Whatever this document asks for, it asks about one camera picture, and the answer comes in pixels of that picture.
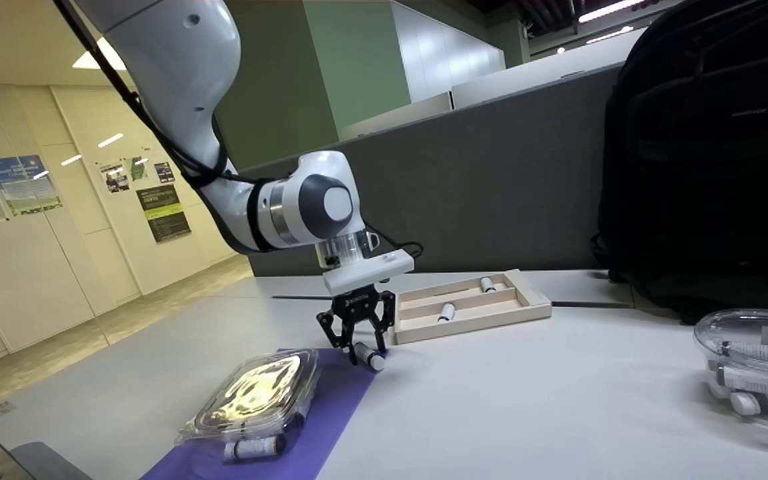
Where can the wall poster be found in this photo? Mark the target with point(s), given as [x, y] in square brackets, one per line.
[163, 213]

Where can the white bottle on mat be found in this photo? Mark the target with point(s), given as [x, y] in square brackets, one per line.
[254, 449]

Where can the black backpack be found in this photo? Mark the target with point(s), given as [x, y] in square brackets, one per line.
[685, 207]

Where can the white bottle in box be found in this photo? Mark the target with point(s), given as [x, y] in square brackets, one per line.
[446, 314]
[487, 286]

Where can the grey partition wall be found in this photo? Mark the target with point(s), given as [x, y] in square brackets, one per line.
[494, 174]

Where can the white bottle in box top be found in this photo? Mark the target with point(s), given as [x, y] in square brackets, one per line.
[487, 286]

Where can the small white bottle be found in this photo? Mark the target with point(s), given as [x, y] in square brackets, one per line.
[369, 359]

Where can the clear plastic tray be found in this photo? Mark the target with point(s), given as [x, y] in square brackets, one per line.
[259, 398]

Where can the purple paper mat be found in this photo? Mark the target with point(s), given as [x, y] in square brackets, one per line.
[338, 398]

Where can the white bottle in box bottom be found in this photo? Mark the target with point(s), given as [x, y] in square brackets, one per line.
[446, 314]

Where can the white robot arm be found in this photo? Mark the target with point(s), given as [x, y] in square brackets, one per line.
[173, 63]

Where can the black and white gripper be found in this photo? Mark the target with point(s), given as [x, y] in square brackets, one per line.
[351, 266]

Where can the wooden compartment box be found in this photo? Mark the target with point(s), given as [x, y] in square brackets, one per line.
[510, 306]

